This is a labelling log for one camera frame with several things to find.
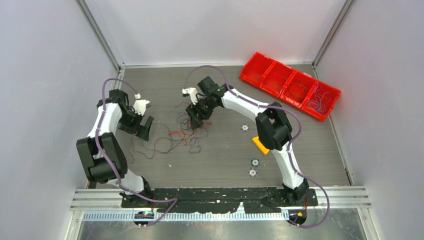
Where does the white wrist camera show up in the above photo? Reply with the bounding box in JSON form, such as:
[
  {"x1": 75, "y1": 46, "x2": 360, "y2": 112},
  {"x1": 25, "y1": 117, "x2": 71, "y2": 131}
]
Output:
[
  {"x1": 133, "y1": 93, "x2": 151, "y2": 116},
  {"x1": 181, "y1": 87, "x2": 198, "y2": 104}
]

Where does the poker chip lowest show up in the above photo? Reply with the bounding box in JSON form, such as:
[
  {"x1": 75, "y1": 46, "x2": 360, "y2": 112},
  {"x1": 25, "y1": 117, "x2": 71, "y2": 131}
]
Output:
[{"x1": 248, "y1": 168, "x2": 258, "y2": 177}]

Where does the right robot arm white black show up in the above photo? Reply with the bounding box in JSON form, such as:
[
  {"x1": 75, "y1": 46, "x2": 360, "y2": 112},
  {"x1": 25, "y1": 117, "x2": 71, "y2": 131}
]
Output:
[{"x1": 181, "y1": 76, "x2": 309, "y2": 205}]

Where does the white slotted cable duct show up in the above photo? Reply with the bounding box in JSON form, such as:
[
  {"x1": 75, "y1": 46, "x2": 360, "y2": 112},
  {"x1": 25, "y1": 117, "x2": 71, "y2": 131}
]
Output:
[{"x1": 81, "y1": 210, "x2": 289, "y2": 222}]

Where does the red four-compartment bin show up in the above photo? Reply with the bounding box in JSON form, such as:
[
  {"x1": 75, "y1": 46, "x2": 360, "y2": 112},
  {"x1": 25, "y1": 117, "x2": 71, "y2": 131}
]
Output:
[{"x1": 239, "y1": 52, "x2": 341, "y2": 122}]

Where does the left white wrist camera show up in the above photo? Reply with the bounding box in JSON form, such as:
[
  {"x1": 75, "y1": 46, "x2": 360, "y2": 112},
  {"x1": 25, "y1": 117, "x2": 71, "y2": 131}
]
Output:
[{"x1": 133, "y1": 93, "x2": 151, "y2": 116}]

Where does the purple wire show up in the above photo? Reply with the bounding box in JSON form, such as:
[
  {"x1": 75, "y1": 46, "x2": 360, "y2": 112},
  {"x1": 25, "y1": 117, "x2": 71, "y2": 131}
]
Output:
[{"x1": 177, "y1": 112, "x2": 210, "y2": 155}]

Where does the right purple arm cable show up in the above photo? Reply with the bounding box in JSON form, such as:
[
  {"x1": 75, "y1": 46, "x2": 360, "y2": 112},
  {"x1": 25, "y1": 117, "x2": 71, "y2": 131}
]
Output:
[{"x1": 184, "y1": 65, "x2": 331, "y2": 229}]

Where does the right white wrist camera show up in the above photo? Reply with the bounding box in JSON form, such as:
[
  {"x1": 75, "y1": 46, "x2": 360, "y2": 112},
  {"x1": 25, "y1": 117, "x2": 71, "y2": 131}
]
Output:
[{"x1": 181, "y1": 87, "x2": 198, "y2": 104}]

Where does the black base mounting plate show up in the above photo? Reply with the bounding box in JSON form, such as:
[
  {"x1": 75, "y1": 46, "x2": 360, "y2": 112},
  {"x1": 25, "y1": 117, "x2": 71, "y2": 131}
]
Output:
[{"x1": 120, "y1": 187, "x2": 318, "y2": 214}]

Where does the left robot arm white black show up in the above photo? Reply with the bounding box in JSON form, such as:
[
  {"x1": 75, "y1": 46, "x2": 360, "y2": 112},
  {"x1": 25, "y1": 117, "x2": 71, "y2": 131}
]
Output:
[{"x1": 76, "y1": 89, "x2": 154, "y2": 207}]

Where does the brown wire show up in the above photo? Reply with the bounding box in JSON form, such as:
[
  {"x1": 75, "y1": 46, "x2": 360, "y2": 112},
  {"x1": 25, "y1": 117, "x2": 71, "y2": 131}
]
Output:
[{"x1": 127, "y1": 101, "x2": 196, "y2": 165}]

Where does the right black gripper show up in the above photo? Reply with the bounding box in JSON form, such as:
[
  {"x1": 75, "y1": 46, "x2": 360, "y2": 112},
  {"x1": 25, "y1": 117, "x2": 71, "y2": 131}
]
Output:
[{"x1": 185, "y1": 96, "x2": 215, "y2": 131}]

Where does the aluminium frame rail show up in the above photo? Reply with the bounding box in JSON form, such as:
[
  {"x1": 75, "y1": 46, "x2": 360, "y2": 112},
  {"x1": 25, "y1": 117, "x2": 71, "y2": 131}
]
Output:
[{"x1": 70, "y1": 186, "x2": 372, "y2": 211}]

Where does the poker chip centre table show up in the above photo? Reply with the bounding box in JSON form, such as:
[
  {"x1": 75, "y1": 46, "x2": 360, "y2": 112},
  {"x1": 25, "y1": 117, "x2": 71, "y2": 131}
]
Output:
[{"x1": 241, "y1": 124, "x2": 249, "y2": 132}]

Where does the blue wire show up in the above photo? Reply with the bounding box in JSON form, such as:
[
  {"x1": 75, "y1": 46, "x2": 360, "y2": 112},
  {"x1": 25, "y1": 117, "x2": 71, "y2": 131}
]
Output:
[{"x1": 306, "y1": 83, "x2": 334, "y2": 113}]

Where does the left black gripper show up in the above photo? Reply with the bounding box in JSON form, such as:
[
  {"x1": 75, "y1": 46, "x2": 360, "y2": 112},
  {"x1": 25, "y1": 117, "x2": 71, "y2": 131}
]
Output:
[{"x1": 118, "y1": 108, "x2": 153, "y2": 141}]

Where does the yellow triangular plastic block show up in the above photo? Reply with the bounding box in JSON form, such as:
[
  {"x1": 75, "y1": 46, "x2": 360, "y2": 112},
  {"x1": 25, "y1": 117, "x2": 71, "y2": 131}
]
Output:
[{"x1": 252, "y1": 136, "x2": 270, "y2": 156}]

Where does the poker chip lower upper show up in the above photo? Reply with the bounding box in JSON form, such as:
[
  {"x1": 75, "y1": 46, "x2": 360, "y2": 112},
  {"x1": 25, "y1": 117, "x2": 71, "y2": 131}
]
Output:
[{"x1": 251, "y1": 158, "x2": 260, "y2": 167}]

